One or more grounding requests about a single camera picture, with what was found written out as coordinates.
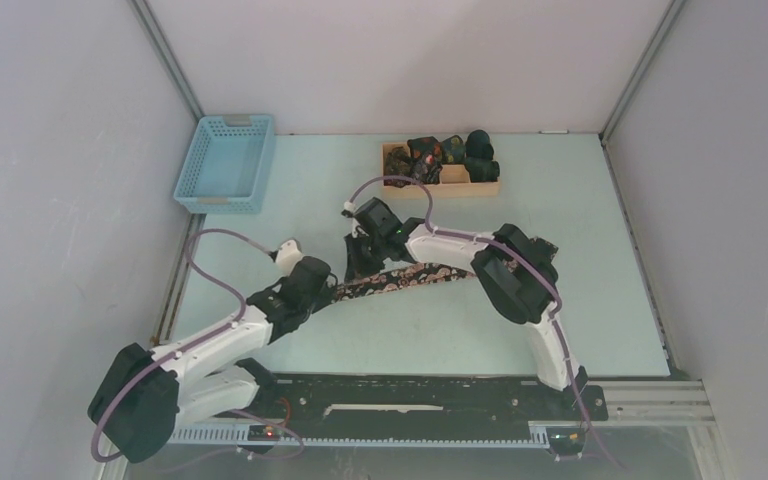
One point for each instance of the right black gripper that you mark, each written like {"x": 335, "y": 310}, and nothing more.
{"x": 358, "y": 267}

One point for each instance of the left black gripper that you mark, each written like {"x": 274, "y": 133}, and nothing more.
{"x": 323, "y": 300}

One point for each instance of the rolled red floral tie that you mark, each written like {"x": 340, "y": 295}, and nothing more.
{"x": 425, "y": 159}

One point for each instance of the rolled green patterned tie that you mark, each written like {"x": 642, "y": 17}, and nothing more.
{"x": 453, "y": 150}

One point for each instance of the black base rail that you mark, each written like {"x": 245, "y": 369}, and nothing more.
{"x": 379, "y": 409}

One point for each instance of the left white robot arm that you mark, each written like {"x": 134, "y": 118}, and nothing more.
{"x": 147, "y": 394}

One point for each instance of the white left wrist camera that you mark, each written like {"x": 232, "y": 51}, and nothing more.
{"x": 287, "y": 256}

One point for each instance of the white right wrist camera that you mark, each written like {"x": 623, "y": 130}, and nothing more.
{"x": 348, "y": 211}

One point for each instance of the rolled dark paisley tie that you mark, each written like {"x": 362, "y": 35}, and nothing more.
{"x": 398, "y": 162}

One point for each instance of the rose patterned necktie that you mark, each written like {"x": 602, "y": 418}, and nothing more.
{"x": 398, "y": 279}

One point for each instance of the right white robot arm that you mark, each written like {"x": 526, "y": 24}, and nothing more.
{"x": 515, "y": 272}

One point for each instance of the blue plastic basket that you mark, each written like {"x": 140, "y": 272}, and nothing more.
{"x": 227, "y": 165}

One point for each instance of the wooden tray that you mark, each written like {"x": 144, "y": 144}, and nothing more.
{"x": 454, "y": 182}

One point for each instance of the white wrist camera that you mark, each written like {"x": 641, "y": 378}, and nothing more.
{"x": 287, "y": 256}
{"x": 348, "y": 211}

